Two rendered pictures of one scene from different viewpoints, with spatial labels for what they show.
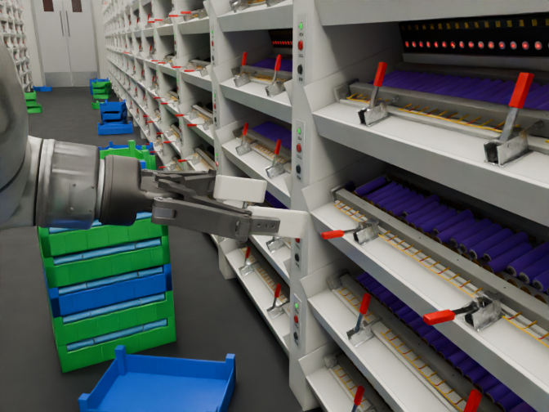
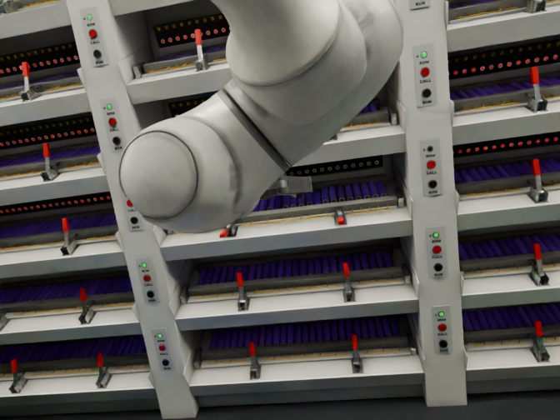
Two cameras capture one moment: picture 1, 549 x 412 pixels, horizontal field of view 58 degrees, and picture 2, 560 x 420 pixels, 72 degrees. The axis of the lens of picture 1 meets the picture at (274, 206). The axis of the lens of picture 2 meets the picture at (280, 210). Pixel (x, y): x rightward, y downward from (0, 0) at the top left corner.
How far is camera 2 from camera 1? 65 cm
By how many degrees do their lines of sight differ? 60
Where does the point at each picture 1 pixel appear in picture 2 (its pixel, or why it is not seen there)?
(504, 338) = (357, 220)
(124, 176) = not seen: hidden behind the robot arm
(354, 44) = (147, 118)
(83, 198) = not seen: hidden behind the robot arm
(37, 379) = not seen: outside the picture
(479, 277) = (323, 207)
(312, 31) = (128, 108)
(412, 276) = (287, 228)
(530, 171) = (349, 137)
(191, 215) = (293, 182)
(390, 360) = (274, 299)
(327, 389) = (214, 377)
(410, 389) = (301, 299)
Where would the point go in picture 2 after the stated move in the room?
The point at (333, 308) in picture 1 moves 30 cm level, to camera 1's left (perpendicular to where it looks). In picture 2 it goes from (203, 308) to (107, 379)
